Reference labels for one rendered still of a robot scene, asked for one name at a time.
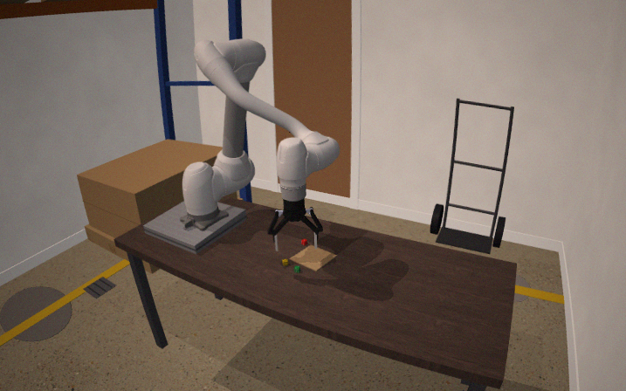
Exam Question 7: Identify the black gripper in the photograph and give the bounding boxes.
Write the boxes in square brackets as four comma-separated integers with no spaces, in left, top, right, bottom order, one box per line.
[268,198,323,251]

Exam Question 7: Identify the tan square mat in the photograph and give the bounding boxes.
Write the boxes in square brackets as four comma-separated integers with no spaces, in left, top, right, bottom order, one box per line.
[290,245,337,271]

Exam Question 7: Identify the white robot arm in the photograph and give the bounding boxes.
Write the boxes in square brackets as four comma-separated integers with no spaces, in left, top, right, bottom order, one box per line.
[180,39,340,231]

